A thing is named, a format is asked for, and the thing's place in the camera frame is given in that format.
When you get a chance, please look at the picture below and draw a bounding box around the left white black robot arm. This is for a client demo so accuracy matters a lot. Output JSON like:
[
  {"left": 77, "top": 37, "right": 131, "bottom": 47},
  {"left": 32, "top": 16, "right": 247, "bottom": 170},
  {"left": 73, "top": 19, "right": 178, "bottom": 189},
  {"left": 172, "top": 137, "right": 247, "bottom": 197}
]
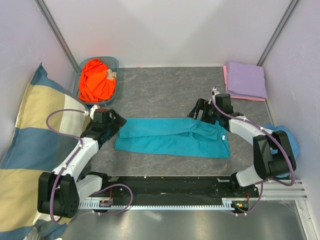
[{"left": 37, "top": 105, "right": 127, "bottom": 224}]

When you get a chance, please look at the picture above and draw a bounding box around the left aluminium frame post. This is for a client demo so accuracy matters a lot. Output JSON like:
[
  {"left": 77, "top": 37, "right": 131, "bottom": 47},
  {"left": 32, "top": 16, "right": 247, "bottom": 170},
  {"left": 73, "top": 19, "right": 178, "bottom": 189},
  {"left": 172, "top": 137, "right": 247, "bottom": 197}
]
[{"left": 34, "top": 0, "right": 79, "bottom": 71}]

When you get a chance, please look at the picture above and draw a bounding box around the grey slotted cable duct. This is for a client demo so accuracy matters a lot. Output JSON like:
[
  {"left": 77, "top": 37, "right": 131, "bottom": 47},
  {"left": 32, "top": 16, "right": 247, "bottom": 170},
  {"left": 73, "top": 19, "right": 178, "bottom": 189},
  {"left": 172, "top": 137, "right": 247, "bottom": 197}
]
[{"left": 78, "top": 198, "right": 249, "bottom": 211}]

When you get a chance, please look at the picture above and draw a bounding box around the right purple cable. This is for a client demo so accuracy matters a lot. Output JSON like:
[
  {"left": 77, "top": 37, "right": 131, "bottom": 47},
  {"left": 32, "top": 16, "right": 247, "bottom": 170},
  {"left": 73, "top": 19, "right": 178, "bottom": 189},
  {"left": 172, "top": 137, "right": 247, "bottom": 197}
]
[{"left": 209, "top": 86, "right": 296, "bottom": 218}]

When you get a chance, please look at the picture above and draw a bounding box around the aluminium frame post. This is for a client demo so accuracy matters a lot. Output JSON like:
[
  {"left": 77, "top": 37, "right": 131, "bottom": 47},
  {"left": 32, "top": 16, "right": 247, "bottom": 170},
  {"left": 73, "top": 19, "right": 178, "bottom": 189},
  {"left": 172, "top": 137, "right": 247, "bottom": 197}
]
[
  {"left": 34, "top": 0, "right": 79, "bottom": 71},
  {"left": 256, "top": 0, "right": 301, "bottom": 67}
]

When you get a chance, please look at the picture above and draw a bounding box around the blue plastic laundry basket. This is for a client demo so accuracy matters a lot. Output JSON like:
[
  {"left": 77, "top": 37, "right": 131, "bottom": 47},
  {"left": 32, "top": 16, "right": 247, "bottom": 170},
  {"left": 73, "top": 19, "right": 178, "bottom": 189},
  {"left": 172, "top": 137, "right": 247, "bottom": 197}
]
[{"left": 73, "top": 56, "right": 119, "bottom": 107}]

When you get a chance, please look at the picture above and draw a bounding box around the right aluminium frame post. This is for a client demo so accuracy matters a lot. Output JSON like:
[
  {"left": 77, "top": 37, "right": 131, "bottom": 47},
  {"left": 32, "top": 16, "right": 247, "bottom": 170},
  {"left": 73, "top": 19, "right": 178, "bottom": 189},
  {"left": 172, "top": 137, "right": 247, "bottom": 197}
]
[{"left": 256, "top": 0, "right": 301, "bottom": 67}]

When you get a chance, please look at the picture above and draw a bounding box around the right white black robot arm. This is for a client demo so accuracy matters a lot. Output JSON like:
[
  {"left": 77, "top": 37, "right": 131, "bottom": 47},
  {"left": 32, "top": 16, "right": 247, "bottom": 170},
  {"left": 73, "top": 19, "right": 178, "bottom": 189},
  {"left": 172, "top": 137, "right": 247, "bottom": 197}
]
[{"left": 187, "top": 93, "right": 297, "bottom": 197}]

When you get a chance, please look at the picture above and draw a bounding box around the orange t shirt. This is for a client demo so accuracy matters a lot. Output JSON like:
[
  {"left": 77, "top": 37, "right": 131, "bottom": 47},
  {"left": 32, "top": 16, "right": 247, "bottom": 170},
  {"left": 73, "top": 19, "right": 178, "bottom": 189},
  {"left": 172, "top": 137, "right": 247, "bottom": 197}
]
[{"left": 78, "top": 58, "right": 117, "bottom": 103}]

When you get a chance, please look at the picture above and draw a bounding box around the teal t shirt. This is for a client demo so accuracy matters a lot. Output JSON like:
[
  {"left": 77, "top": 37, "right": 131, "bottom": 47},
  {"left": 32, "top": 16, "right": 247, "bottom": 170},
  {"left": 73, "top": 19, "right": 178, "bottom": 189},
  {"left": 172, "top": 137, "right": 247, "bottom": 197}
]
[{"left": 114, "top": 117, "right": 231, "bottom": 159}]

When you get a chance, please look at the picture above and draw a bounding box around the folded pink t shirt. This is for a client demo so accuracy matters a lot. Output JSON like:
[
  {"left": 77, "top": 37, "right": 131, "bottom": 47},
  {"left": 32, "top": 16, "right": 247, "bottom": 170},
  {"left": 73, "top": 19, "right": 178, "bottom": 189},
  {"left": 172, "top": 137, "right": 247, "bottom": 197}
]
[{"left": 222, "top": 65, "right": 265, "bottom": 102}]

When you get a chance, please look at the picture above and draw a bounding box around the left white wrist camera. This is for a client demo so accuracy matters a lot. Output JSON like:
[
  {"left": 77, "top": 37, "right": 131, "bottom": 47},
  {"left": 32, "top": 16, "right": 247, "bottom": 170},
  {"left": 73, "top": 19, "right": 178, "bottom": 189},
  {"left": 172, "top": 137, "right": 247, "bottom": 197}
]
[{"left": 84, "top": 104, "right": 100, "bottom": 120}]

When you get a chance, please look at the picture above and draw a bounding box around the blue bucket hat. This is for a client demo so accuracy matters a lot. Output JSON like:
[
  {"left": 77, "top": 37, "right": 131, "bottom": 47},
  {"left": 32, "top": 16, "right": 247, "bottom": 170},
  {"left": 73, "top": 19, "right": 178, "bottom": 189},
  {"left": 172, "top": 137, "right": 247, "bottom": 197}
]
[{"left": 263, "top": 124, "right": 300, "bottom": 179}]

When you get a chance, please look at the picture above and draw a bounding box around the blue beige striped pillow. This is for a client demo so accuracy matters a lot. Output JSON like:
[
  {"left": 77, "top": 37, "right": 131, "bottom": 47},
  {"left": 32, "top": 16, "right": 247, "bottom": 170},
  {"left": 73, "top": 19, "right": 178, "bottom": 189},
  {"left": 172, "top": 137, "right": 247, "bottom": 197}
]
[{"left": 0, "top": 65, "right": 90, "bottom": 240}]

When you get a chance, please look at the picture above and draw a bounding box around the folded purple t shirt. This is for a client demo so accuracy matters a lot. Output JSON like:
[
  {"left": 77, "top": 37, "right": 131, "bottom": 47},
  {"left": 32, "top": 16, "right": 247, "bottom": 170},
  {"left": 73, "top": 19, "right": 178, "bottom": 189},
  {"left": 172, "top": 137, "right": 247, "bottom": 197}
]
[{"left": 225, "top": 61, "right": 267, "bottom": 99}]

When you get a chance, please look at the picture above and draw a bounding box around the beige crumpled cloth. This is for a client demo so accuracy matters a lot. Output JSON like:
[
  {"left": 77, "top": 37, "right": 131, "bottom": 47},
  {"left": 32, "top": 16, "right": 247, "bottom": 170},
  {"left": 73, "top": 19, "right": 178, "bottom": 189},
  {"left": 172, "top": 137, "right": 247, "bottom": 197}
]
[{"left": 106, "top": 68, "right": 117, "bottom": 81}]

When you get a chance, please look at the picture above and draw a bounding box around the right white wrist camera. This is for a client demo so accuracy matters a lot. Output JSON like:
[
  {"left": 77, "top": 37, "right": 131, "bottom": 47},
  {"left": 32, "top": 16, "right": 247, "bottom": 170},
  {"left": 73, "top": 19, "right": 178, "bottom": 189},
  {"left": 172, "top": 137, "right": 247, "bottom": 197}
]
[{"left": 210, "top": 86, "right": 221, "bottom": 96}]

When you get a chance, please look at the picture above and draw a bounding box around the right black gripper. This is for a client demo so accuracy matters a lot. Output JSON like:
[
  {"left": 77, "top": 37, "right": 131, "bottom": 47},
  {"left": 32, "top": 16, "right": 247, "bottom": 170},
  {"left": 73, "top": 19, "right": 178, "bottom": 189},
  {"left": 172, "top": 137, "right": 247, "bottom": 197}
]
[{"left": 187, "top": 98, "right": 221, "bottom": 125}]

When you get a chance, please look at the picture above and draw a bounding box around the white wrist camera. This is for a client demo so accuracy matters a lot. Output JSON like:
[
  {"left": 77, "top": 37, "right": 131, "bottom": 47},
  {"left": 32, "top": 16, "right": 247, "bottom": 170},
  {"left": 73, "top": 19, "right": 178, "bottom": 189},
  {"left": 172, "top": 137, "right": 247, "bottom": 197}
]
[
  {"left": 210, "top": 86, "right": 221, "bottom": 96},
  {"left": 84, "top": 104, "right": 100, "bottom": 120}
]

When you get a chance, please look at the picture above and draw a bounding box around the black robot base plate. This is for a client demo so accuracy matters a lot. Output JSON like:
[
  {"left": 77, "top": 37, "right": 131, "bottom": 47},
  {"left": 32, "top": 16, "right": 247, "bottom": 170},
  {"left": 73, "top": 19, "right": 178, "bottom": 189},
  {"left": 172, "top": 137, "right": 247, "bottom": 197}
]
[{"left": 102, "top": 176, "right": 259, "bottom": 206}]

